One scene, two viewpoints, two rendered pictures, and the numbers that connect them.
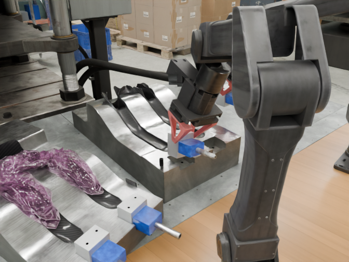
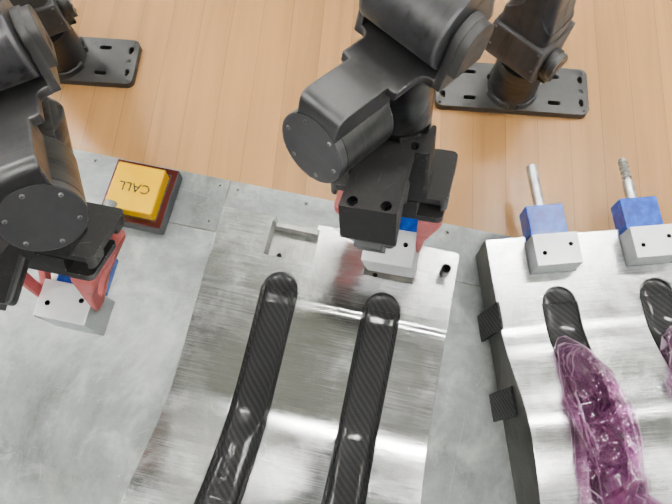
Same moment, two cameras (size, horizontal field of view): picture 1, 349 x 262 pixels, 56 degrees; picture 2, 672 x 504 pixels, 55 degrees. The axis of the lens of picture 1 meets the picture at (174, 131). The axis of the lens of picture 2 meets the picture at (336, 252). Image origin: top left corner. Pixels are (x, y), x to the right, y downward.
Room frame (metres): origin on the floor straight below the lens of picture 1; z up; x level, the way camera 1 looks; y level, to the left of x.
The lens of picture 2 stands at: (0.84, 0.12, 1.53)
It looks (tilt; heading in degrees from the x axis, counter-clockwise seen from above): 70 degrees down; 232
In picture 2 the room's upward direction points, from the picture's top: straight up
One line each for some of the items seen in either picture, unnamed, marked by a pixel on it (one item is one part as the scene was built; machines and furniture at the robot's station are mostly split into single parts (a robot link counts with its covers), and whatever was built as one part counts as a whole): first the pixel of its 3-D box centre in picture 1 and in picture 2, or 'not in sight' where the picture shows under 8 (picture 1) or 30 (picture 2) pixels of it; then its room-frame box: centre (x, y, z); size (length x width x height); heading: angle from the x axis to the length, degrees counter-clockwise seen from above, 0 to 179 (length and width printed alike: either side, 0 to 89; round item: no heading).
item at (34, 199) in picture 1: (37, 173); (666, 456); (0.58, 0.30, 0.90); 0.26 x 0.18 x 0.08; 56
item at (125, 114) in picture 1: (146, 112); (297, 452); (0.85, 0.08, 0.92); 0.35 x 0.16 x 0.09; 39
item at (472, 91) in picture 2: not in sight; (517, 73); (0.35, -0.12, 0.84); 0.20 x 0.07 x 0.08; 137
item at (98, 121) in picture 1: (147, 124); (286, 468); (0.87, 0.08, 0.87); 0.50 x 0.26 x 0.14; 39
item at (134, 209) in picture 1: (151, 222); (541, 217); (0.48, 0.04, 0.86); 0.13 x 0.05 x 0.05; 56
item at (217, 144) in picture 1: (212, 148); (293, 245); (0.72, -0.10, 0.87); 0.05 x 0.05 x 0.04; 39
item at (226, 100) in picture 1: (238, 99); (91, 261); (0.90, -0.19, 0.93); 0.13 x 0.05 x 0.05; 40
